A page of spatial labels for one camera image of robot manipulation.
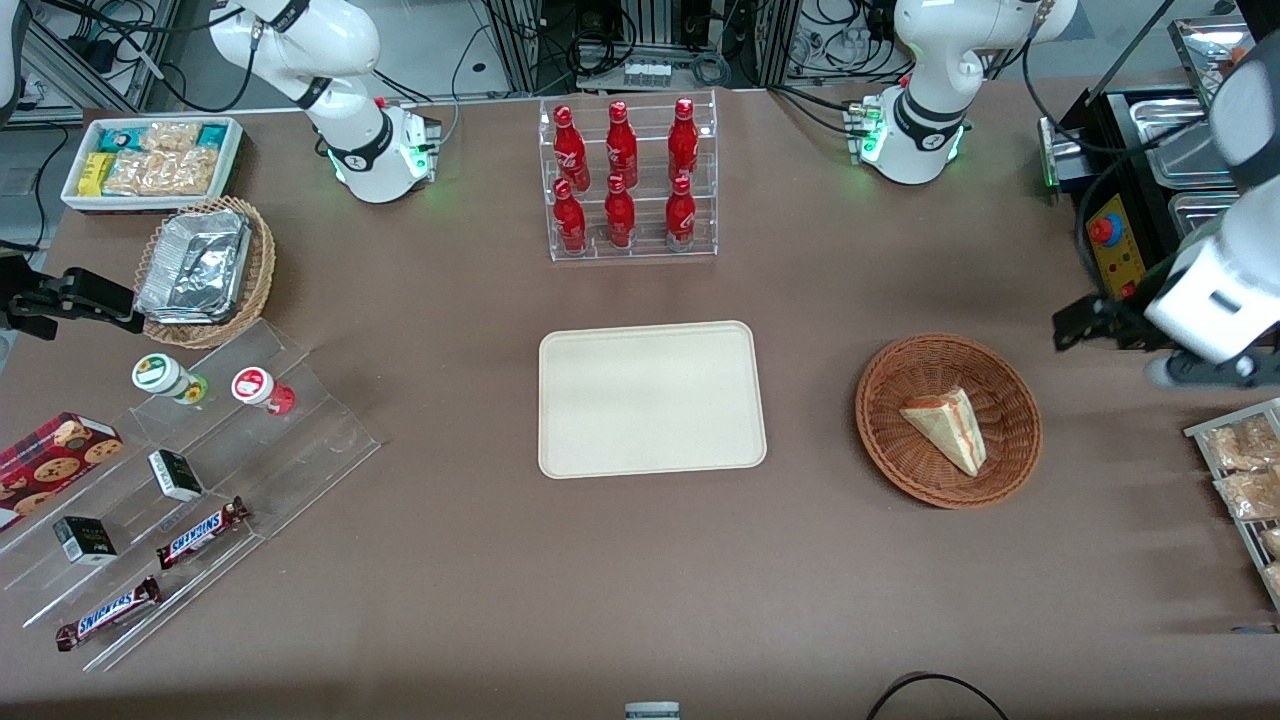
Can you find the teal snack packet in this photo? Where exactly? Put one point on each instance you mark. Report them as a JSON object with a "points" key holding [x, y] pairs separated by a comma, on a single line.
{"points": [[122, 138], [213, 136]]}

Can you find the steel food pan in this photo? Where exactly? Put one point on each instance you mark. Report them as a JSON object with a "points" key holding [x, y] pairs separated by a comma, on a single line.
{"points": [[1170, 140], [1205, 210]]}

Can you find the small black box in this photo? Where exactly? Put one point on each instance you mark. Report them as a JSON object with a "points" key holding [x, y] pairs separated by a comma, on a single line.
{"points": [[176, 475], [85, 540]]}

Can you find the clear acrylic stepped stand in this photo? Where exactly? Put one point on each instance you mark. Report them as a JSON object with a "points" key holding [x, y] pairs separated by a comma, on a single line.
{"points": [[300, 450]]}

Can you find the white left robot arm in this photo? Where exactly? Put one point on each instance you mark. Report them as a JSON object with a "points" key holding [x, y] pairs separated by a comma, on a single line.
{"points": [[930, 60]]}

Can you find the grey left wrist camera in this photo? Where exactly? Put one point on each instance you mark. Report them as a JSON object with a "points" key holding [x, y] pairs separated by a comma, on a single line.
{"points": [[1200, 372]]}

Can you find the white snack container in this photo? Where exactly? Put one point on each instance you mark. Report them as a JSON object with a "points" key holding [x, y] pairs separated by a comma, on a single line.
{"points": [[232, 160]]}

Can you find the clear acrylic bottle rack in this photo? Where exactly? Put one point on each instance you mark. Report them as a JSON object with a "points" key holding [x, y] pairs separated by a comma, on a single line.
{"points": [[645, 250]]}

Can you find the snickers bar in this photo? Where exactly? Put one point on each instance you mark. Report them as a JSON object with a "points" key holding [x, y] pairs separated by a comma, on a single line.
{"points": [[108, 613], [200, 533]]}

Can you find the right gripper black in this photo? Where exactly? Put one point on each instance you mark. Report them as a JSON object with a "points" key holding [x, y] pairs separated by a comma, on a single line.
{"points": [[28, 296]]}

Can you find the green lid cup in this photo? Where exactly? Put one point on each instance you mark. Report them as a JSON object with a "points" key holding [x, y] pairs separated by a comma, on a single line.
{"points": [[160, 375]]}

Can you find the aluminium frame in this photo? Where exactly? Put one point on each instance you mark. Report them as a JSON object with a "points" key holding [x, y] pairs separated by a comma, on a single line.
{"points": [[60, 62]]}

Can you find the round brown wicker basket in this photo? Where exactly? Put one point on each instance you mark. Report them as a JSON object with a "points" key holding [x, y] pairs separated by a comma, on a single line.
{"points": [[900, 400]]}

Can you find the stack of foil trays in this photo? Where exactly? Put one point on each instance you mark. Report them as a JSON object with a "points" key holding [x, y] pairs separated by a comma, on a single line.
{"points": [[195, 265]]}

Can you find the yellow snack packet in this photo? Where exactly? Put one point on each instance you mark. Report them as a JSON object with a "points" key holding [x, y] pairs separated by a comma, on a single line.
{"points": [[95, 175]]}

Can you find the clear bag fried snacks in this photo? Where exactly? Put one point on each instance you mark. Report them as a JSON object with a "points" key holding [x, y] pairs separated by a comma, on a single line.
{"points": [[1273, 578], [1272, 542], [1240, 445], [1250, 495]]}

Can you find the black food warmer appliance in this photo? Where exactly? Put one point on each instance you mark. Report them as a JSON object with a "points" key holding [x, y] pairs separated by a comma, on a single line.
{"points": [[1120, 265]]}

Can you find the grey device edge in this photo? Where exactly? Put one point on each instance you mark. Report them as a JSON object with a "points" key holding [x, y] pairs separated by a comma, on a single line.
{"points": [[652, 712]]}

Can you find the red lid cup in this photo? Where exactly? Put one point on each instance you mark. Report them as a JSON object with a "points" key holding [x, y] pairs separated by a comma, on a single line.
{"points": [[255, 386]]}

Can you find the red cookie box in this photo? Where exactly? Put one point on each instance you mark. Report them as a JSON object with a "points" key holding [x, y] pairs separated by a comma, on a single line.
{"points": [[50, 465]]}

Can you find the oval wicker basket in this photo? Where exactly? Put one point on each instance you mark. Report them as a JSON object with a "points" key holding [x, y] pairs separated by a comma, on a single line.
{"points": [[262, 260]]}

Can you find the clear bag of crackers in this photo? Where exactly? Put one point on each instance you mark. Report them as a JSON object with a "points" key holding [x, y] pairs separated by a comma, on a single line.
{"points": [[172, 137], [165, 173]]}

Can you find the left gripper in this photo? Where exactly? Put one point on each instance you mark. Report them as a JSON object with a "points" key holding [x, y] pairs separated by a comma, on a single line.
{"points": [[1122, 322]]}

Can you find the white power strip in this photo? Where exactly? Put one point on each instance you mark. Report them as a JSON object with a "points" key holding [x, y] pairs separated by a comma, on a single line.
{"points": [[647, 72]]}

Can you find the triangular sandwich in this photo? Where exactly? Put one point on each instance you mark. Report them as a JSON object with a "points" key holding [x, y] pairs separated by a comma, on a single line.
{"points": [[950, 430]]}

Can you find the red cola bottle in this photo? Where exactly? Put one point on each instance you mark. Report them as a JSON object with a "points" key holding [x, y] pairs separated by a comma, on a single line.
{"points": [[619, 212], [683, 140], [621, 145], [569, 218], [569, 148], [680, 214]]}

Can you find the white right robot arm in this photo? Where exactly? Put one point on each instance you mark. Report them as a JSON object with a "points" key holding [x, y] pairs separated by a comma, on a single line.
{"points": [[350, 150]]}

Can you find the cream plastic tray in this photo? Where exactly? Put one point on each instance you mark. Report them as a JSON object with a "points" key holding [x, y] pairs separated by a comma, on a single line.
{"points": [[650, 400]]}

